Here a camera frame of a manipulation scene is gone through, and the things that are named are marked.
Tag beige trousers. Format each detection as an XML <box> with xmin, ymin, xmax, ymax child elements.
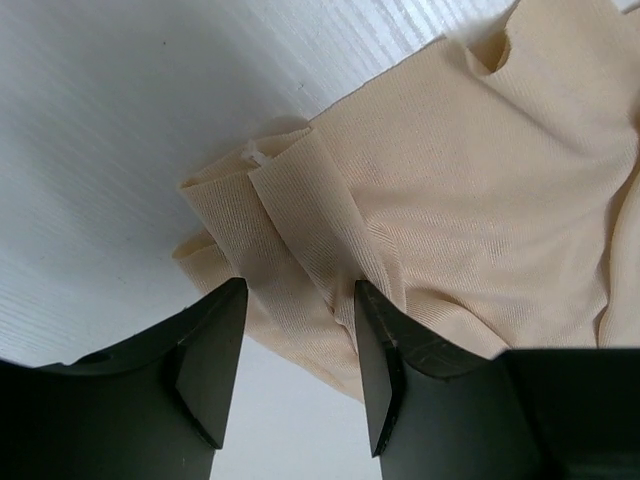
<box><xmin>173</xmin><ymin>1</ymin><xmax>639</xmax><ymax>399</ymax></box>

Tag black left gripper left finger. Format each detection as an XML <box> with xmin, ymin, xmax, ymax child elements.
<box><xmin>1</xmin><ymin>278</ymin><xmax>248</xmax><ymax>479</ymax></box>

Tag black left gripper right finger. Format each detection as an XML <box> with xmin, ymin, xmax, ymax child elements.
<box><xmin>354</xmin><ymin>281</ymin><xmax>639</xmax><ymax>479</ymax></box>

